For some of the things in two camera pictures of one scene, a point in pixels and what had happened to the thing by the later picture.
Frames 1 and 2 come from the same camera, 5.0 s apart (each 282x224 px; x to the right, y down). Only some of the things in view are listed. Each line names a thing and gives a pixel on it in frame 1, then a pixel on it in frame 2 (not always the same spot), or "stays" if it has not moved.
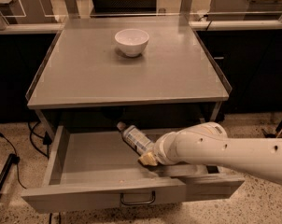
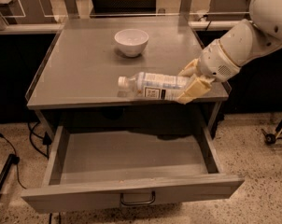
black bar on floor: (12, 160) stays
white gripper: (161, 149) → (215, 63)
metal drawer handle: (152, 201) stays
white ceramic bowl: (132, 41) stays
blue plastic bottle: (135, 138) → (150, 85)
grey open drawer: (91, 169) stays
